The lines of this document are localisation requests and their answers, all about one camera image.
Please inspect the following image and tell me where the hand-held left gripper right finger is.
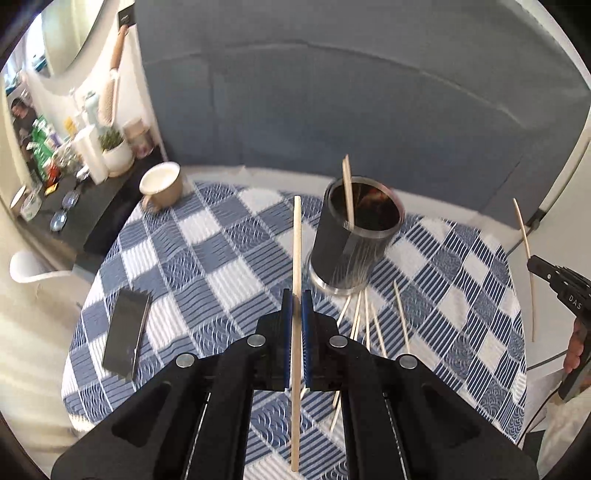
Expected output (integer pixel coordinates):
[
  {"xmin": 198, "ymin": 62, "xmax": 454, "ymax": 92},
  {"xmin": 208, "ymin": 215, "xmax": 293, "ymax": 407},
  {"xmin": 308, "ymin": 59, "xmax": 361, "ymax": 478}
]
[{"xmin": 300, "ymin": 290, "xmax": 540, "ymax": 480}]

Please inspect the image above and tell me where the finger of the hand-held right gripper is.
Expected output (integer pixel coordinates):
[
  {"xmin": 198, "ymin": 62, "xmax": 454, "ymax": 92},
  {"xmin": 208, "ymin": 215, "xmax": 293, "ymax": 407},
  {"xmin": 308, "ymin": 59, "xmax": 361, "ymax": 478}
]
[{"xmin": 527, "ymin": 256, "xmax": 568, "ymax": 292}]

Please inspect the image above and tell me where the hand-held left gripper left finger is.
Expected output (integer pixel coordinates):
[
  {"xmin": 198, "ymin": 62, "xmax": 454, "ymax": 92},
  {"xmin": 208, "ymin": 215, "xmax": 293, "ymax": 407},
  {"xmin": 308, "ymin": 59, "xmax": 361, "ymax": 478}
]
[{"xmin": 51, "ymin": 290, "xmax": 296, "ymax": 480}]

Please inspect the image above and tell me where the plain wooden chopstick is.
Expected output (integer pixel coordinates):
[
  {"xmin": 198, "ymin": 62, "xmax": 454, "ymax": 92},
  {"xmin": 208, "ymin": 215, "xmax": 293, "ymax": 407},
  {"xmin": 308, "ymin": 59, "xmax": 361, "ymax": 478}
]
[
  {"xmin": 512, "ymin": 198, "xmax": 537, "ymax": 342},
  {"xmin": 342, "ymin": 155, "xmax": 356, "ymax": 229},
  {"xmin": 290, "ymin": 196, "xmax": 304, "ymax": 472}
]

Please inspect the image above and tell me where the dark cylindrical utensil holder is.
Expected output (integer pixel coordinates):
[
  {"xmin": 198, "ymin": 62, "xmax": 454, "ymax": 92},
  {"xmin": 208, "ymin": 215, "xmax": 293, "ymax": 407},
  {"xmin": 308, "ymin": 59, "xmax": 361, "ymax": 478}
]
[{"xmin": 310, "ymin": 178, "xmax": 406, "ymax": 296}]

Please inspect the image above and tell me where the bunch of wooden chopsticks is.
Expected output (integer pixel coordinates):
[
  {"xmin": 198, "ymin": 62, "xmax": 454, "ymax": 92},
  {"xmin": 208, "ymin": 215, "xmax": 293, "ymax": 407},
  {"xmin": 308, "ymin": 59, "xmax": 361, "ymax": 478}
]
[{"xmin": 329, "ymin": 279, "xmax": 411, "ymax": 432}]

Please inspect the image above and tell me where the person's right hand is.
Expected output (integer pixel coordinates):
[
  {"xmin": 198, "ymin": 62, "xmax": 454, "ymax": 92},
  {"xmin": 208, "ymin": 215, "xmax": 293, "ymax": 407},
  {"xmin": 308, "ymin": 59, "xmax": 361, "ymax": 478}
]
[{"xmin": 563, "ymin": 318, "xmax": 591, "ymax": 376}]

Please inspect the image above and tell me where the blue white patterned tablecloth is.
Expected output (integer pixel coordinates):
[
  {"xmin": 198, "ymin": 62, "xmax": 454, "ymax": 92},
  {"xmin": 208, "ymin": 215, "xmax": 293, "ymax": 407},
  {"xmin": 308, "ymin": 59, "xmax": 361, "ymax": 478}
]
[{"xmin": 61, "ymin": 180, "xmax": 528, "ymax": 480}]

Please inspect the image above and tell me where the black smartphone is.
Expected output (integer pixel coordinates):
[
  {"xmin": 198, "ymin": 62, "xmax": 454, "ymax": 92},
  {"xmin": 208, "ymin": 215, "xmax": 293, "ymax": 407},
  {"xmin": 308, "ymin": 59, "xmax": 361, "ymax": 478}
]
[{"xmin": 102, "ymin": 287, "xmax": 153, "ymax": 381}]

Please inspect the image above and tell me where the beige mug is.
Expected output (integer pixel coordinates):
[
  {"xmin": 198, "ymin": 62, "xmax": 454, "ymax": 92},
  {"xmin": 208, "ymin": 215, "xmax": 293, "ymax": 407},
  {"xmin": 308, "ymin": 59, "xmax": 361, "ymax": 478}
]
[{"xmin": 139, "ymin": 161, "xmax": 183, "ymax": 213}]

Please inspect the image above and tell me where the black side table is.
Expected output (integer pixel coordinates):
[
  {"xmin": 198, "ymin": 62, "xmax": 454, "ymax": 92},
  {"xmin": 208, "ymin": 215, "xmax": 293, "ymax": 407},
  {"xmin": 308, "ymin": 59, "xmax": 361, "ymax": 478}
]
[{"xmin": 18, "ymin": 148, "xmax": 167, "ymax": 259}]

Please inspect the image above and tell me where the grey backdrop cloth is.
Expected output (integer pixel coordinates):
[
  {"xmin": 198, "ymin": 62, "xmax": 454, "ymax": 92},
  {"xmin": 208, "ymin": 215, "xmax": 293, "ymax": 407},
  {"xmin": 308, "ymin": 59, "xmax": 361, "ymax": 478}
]
[{"xmin": 134, "ymin": 0, "xmax": 591, "ymax": 217}]

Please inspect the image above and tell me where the white potted plant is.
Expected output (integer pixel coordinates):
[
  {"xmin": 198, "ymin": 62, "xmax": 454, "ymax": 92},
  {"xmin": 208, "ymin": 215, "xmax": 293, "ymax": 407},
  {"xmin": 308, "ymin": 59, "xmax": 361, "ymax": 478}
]
[{"xmin": 99, "ymin": 128, "xmax": 134, "ymax": 176}]

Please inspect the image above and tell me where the brown jar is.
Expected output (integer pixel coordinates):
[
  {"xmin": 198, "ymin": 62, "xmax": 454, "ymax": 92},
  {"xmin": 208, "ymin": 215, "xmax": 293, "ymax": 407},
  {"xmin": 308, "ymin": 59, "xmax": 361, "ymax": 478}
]
[{"xmin": 124, "ymin": 117, "xmax": 153, "ymax": 158}]

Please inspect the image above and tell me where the white cylindrical container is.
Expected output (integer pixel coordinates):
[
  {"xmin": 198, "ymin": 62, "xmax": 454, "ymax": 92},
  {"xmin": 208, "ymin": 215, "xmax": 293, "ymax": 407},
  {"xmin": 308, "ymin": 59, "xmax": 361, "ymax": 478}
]
[{"xmin": 74, "ymin": 127, "xmax": 109, "ymax": 183}]

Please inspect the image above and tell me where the white chair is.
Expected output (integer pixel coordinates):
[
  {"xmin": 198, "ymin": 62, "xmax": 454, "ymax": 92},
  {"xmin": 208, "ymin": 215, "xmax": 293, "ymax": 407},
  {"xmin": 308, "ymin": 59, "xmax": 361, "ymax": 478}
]
[{"xmin": 10, "ymin": 251, "xmax": 75, "ymax": 283}]

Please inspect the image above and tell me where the white mug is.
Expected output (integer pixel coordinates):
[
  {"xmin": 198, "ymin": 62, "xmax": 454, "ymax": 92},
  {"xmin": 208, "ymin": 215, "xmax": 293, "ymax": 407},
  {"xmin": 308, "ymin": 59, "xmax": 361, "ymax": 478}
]
[{"xmin": 10, "ymin": 185, "xmax": 40, "ymax": 221}]

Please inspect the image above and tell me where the green packet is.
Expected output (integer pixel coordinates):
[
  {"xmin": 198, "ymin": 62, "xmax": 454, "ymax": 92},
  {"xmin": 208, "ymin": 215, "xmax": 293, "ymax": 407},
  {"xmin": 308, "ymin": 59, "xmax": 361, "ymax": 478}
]
[{"xmin": 32, "ymin": 115, "xmax": 61, "ymax": 181}]

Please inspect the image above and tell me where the oval wall mirror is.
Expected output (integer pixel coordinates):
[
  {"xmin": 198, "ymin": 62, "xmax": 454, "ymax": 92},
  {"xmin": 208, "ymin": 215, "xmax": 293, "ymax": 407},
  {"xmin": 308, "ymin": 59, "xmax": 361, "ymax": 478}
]
[{"xmin": 41, "ymin": 0, "xmax": 108, "ymax": 75}]

